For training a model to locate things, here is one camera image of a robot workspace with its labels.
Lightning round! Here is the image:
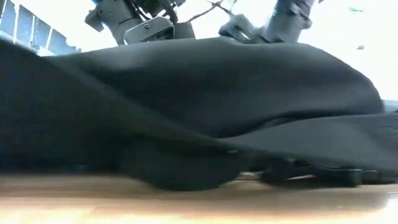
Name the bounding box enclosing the bright window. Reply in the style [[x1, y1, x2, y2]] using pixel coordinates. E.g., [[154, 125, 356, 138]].
[[0, 0, 82, 57]]

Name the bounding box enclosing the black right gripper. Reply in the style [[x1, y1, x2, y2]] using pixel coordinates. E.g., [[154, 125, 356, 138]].
[[218, 14, 266, 44]]

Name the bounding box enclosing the black backpack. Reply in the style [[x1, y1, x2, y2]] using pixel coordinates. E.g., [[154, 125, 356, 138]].
[[0, 35, 398, 191]]

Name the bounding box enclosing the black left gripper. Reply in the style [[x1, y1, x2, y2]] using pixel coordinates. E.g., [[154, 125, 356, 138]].
[[123, 15, 197, 45]]

